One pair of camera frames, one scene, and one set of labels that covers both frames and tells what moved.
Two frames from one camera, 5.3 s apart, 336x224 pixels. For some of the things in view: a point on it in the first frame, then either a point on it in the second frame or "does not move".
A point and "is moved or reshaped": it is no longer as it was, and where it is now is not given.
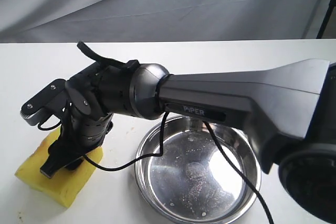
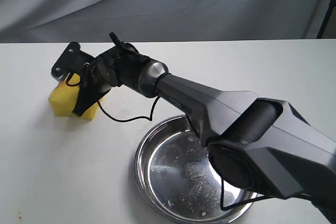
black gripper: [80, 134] -> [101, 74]
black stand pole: [332, 3] does not move
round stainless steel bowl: [192, 181] does not move
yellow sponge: [61, 190] is moved or reshaped
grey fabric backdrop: [77, 7] does not move
